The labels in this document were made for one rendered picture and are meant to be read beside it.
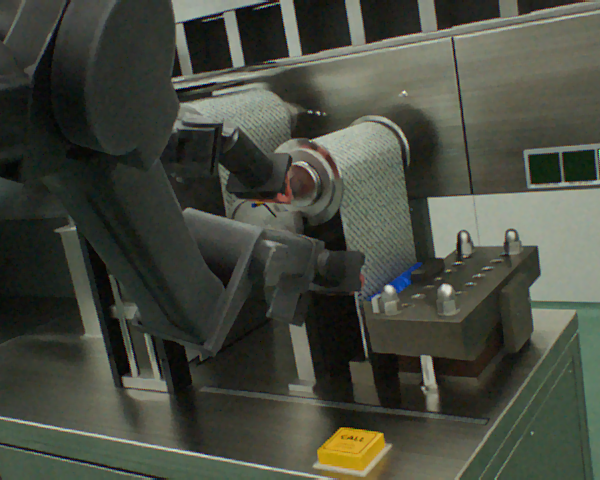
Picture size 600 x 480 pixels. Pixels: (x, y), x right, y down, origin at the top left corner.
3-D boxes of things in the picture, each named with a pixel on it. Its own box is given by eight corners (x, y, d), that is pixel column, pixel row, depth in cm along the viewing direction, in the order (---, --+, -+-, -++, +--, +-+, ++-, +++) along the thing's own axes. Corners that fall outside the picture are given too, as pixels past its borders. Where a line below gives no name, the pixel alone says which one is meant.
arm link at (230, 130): (221, 155, 106) (241, 121, 107) (187, 144, 110) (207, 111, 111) (246, 179, 112) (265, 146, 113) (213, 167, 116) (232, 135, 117)
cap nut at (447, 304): (433, 315, 119) (429, 287, 118) (442, 307, 121) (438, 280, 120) (455, 316, 117) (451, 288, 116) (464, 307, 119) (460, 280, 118)
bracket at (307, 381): (287, 392, 132) (254, 221, 125) (307, 376, 137) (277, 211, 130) (311, 395, 129) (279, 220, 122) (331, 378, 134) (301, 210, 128)
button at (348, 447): (319, 465, 106) (316, 450, 106) (343, 441, 112) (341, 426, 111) (362, 473, 102) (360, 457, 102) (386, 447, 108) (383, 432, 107)
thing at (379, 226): (357, 315, 129) (340, 209, 125) (415, 271, 148) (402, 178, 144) (360, 315, 129) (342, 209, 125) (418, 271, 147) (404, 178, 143)
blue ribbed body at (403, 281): (364, 317, 129) (361, 298, 129) (417, 277, 147) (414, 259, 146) (383, 318, 128) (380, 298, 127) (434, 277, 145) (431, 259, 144)
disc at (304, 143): (272, 224, 133) (262, 139, 129) (274, 223, 133) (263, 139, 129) (346, 227, 124) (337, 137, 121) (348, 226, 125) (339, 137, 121)
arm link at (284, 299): (329, 250, 106) (271, 233, 107) (304, 330, 105) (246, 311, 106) (338, 259, 117) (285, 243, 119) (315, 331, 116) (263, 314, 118)
